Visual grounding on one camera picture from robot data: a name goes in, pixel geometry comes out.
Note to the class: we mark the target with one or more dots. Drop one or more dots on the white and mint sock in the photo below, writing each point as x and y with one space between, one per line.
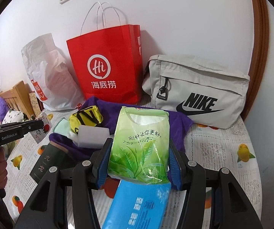
63 128

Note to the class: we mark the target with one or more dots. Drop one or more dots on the wooden door frame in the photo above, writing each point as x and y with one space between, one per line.
259 52

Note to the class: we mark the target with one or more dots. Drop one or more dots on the dark green tea box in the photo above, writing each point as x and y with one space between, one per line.
50 155

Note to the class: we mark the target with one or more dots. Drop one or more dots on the purple plush toy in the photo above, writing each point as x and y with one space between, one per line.
3 109

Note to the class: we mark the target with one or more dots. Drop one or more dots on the green tea tissue pack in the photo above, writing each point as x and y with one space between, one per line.
140 146

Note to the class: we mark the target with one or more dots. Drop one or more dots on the grey Nike waist bag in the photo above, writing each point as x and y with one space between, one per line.
206 92

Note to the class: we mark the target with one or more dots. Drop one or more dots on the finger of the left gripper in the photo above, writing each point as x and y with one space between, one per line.
33 124

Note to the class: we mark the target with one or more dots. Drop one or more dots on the patterned notebook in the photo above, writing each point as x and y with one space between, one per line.
36 104

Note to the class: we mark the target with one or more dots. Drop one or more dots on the white melamine sponge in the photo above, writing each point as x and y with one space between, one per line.
92 137

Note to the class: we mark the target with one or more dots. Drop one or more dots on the yellow mesh pouch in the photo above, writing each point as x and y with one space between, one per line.
90 116

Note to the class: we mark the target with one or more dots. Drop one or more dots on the blue tissue pack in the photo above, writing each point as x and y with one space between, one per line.
138 206

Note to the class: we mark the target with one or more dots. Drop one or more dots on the red Haidilao paper bag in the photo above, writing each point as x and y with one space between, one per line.
108 63

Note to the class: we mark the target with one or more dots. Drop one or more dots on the white Miniso plastic bag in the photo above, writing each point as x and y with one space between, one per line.
49 75

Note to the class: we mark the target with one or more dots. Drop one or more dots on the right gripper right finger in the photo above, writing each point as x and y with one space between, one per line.
231 208

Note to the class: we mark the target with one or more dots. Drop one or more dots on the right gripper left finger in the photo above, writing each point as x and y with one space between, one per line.
47 206

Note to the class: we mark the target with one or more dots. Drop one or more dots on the wooden bed headboard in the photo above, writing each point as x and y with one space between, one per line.
17 98

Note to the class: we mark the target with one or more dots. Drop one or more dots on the fruit-print tissue packet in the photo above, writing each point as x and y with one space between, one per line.
39 134

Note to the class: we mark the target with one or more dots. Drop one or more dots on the white dotted pillow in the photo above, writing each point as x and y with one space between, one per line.
13 116

